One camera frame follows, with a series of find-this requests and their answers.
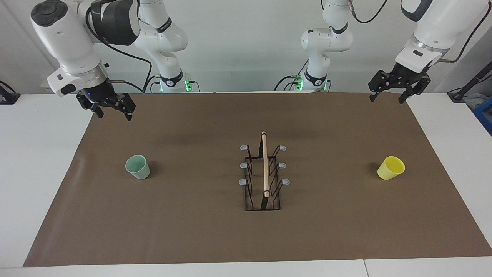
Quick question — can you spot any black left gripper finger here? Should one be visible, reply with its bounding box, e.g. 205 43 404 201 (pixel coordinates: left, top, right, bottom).
368 70 396 101
398 75 431 104

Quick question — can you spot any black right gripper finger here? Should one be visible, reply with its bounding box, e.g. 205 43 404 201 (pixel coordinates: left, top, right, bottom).
111 93 136 121
77 95 104 119

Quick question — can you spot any pale green plastic cup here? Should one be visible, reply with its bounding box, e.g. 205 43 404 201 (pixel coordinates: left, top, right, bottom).
125 155 150 180

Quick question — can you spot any yellow plastic cup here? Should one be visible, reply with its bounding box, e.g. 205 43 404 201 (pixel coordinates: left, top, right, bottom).
377 156 406 180

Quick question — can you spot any black stand pole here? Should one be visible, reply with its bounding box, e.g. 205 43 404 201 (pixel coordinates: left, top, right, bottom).
447 61 492 103

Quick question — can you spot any clear plastic bag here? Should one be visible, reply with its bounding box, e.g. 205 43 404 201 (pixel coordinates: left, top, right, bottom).
464 93 489 110

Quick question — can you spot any blue plastic box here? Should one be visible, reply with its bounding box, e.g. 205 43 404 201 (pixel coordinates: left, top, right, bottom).
472 96 492 136

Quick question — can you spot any black table clamp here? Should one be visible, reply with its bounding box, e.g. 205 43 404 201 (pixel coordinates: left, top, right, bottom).
0 81 20 105

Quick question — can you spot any brown table mat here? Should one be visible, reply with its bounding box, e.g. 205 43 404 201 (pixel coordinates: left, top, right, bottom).
23 92 492 267

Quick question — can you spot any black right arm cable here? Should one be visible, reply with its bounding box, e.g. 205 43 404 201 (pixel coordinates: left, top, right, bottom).
85 2 153 93

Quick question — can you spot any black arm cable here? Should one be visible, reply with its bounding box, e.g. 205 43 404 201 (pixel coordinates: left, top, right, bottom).
347 0 492 64
85 2 153 93

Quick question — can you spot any black base power cable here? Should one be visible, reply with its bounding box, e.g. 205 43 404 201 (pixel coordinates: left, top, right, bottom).
144 74 162 93
274 75 297 92

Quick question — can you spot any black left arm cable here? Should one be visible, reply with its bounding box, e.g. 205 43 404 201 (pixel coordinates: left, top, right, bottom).
347 0 492 64

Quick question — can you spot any black wire cup rack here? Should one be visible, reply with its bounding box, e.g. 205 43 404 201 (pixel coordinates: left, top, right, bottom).
239 131 290 212

